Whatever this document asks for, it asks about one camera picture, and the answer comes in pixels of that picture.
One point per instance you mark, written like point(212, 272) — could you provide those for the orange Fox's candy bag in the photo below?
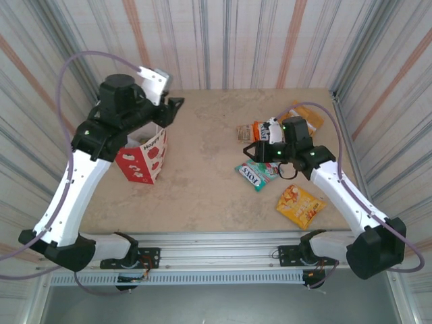
point(259, 131)

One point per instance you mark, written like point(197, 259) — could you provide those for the small brown snack packet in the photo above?
point(244, 134)

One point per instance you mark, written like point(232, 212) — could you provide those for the teal Fox's candy bag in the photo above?
point(253, 175)

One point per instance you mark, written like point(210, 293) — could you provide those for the orange brown snack bag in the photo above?
point(314, 118)

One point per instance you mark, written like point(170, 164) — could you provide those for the red white paper bag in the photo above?
point(145, 162)

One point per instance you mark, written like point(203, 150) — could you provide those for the yellow chips bag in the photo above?
point(298, 207)

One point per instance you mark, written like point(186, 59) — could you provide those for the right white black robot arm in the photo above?
point(344, 195)

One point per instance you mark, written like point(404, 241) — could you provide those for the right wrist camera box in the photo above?
point(275, 131)

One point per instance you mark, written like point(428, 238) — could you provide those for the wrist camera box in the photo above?
point(153, 84)
point(275, 131)

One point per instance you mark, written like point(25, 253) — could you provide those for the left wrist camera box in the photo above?
point(153, 84)

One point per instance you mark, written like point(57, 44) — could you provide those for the aluminium side rail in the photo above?
point(336, 98)

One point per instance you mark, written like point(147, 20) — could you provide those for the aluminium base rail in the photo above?
point(216, 246)

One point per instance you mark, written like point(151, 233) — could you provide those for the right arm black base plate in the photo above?
point(287, 254)

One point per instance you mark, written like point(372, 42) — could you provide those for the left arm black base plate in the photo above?
point(152, 256)

